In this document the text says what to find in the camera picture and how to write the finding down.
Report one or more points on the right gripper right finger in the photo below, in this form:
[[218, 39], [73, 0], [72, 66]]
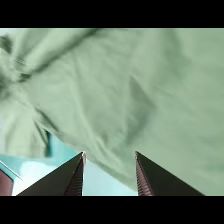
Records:
[[160, 181]]

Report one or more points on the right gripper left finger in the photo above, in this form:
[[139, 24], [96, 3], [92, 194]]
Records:
[[65, 179]]

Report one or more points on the pale green shirt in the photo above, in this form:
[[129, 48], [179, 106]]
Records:
[[126, 93]]

